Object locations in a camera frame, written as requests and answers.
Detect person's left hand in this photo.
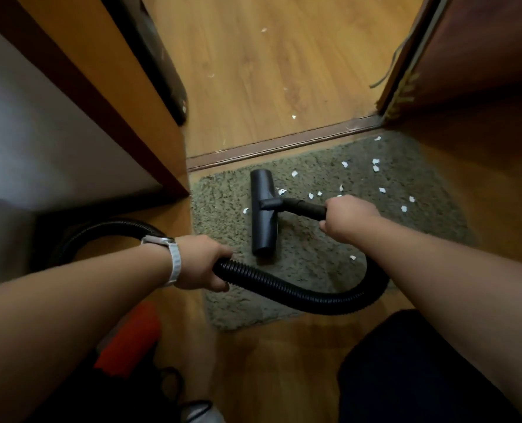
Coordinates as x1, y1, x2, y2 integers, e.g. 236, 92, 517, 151
172, 234, 234, 293

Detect person's right hand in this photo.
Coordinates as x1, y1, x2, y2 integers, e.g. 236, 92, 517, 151
318, 194, 381, 244

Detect white paper scraps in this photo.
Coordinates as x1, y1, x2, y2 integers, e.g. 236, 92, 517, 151
242, 135, 416, 261

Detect grey-green shaggy door mat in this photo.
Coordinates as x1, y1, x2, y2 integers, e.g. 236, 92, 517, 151
190, 129, 478, 332

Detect black vacuum hose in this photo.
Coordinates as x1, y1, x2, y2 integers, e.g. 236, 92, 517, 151
27, 168, 390, 423

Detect black power cord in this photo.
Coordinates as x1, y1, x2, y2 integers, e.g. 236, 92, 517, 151
159, 365, 213, 423

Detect person's left forearm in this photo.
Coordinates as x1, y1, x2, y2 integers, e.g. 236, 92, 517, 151
0, 245, 176, 423

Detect person's right forearm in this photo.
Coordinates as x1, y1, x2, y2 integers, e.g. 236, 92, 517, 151
360, 214, 522, 423

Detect white wrist watch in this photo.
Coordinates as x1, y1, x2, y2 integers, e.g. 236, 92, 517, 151
140, 234, 182, 288

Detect metal door threshold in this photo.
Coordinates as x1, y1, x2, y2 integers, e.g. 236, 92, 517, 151
186, 113, 384, 173

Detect black trousers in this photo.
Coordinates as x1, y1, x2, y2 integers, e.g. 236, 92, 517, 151
336, 308, 522, 423

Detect black computer tower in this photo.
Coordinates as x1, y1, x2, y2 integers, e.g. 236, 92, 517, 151
98, 0, 189, 127

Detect dark wooden door gold pattern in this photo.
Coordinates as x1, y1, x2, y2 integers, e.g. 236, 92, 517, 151
375, 0, 522, 124

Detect grey floor cable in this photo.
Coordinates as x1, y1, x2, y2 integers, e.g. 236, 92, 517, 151
370, 32, 414, 89

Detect orange wooden door frame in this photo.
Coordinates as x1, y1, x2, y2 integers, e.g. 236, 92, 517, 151
0, 0, 190, 200

